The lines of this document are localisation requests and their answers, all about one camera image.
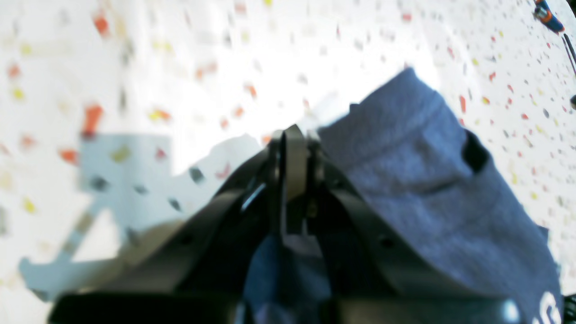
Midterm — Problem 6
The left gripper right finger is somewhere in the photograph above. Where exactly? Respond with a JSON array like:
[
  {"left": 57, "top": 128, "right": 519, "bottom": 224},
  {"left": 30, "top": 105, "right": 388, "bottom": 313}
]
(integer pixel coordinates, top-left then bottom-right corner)
[{"left": 283, "top": 125, "right": 522, "bottom": 324}]

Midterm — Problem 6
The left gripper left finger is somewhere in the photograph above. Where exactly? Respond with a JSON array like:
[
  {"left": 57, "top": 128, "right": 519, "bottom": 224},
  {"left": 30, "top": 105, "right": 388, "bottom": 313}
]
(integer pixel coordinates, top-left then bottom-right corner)
[{"left": 49, "top": 131, "right": 287, "bottom": 324}]

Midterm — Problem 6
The blue grey T-shirt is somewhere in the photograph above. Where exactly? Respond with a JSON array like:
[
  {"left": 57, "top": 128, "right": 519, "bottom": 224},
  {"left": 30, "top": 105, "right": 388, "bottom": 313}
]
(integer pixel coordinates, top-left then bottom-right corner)
[{"left": 243, "top": 67, "right": 565, "bottom": 324}]

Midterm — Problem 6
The orange blue T-handle screwdriver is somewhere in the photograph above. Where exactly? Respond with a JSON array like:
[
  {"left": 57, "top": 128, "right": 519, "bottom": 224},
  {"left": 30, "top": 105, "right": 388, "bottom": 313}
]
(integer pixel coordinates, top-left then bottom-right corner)
[{"left": 533, "top": 0, "right": 564, "bottom": 34}]

